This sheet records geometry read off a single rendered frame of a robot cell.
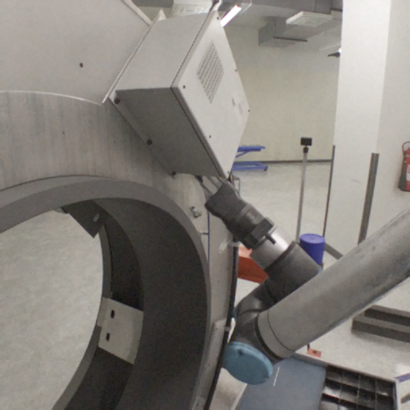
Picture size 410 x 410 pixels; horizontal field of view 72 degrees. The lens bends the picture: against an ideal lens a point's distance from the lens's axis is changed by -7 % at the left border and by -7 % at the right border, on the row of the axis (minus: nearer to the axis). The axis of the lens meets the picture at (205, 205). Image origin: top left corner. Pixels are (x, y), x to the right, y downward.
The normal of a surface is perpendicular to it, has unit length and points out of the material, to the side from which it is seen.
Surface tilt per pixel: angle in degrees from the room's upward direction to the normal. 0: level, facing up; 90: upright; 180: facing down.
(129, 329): 63
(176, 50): 48
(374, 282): 87
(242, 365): 94
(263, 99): 90
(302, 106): 90
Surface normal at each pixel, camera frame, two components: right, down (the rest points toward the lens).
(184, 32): -0.34, -0.45
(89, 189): 0.89, 0.14
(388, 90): 0.21, 0.29
